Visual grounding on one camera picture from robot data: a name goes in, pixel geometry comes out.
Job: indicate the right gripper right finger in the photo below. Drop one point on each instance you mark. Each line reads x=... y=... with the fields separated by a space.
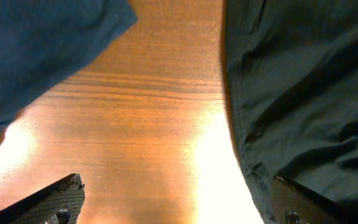
x=293 y=203

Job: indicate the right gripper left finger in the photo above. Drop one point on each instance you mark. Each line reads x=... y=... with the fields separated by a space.
x=60 y=202

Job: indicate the navy blue shorts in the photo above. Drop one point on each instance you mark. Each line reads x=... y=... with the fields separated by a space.
x=43 y=42

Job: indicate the black t-shirt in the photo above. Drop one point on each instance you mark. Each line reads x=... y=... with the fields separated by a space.
x=292 y=77

